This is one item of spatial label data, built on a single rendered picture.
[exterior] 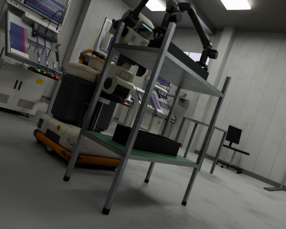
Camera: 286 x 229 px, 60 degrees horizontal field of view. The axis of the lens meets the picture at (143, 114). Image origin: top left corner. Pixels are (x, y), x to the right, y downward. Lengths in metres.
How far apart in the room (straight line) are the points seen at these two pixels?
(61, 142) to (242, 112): 6.09
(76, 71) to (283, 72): 6.19
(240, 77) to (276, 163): 2.57
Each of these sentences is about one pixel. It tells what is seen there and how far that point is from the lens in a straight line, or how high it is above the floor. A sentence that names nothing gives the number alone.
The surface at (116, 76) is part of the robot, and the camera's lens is 2.10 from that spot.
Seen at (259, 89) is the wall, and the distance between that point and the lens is 7.60.
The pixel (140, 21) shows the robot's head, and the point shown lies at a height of 1.29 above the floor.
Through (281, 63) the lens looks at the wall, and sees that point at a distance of 7.73.
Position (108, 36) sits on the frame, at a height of 1.64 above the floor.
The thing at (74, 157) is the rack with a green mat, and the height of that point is 0.16.
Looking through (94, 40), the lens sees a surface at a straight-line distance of 4.57.
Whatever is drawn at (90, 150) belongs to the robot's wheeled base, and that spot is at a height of 0.17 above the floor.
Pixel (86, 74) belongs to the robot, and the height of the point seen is 0.74.
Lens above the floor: 0.58
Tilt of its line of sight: level
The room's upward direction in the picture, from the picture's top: 20 degrees clockwise
